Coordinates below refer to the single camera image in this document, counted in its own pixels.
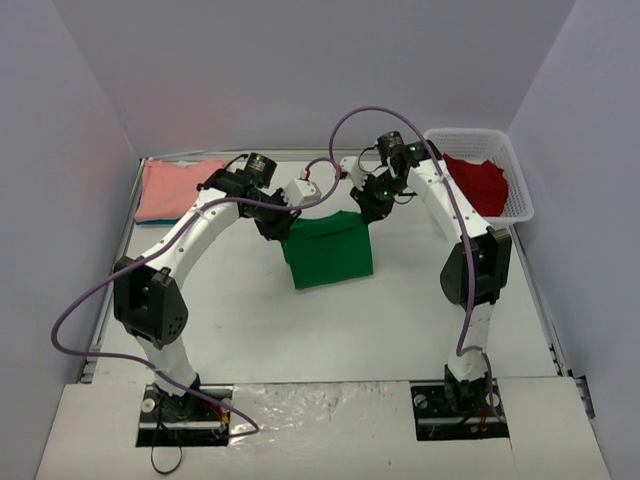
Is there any pink folded t shirt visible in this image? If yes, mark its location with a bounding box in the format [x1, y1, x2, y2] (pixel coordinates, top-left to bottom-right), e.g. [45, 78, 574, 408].
[134, 159, 226, 220]

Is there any red t shirt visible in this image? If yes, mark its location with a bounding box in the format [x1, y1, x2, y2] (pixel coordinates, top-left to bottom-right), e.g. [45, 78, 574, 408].
[443, 154, 509, 217]

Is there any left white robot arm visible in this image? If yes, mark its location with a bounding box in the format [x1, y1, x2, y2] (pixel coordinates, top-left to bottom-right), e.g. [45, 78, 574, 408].
[113, 153, 321, 418]

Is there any green t shirt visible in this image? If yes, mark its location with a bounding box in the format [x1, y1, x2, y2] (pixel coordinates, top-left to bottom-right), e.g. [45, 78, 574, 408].
[281, 210, 374, 290]

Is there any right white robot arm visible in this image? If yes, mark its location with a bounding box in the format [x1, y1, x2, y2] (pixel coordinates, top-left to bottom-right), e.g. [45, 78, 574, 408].
[339, 131, 512, 413]

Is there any thin black cable loop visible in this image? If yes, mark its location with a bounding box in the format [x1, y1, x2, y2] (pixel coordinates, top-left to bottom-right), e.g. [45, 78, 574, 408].
[149, 442, 185, 475]

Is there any white plastic basket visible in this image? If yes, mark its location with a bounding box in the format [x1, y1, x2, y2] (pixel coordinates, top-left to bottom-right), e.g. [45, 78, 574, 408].
[424, 128, 534, 229]

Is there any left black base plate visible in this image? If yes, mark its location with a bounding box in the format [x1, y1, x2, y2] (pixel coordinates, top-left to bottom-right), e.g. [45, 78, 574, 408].
[136, 385, 232, 448]

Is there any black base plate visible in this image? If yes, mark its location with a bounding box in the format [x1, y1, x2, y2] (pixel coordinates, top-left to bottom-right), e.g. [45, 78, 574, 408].
[136, 385, 232, 448]
[410, 381, 510, 442]

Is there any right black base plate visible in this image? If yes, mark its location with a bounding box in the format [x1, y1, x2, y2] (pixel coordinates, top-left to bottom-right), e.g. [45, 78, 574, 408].
[410, 381, 510, 442]

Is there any blue folded t shirt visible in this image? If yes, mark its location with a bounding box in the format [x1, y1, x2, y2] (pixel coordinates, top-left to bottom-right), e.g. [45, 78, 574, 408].
[134, 219, 177, 226]

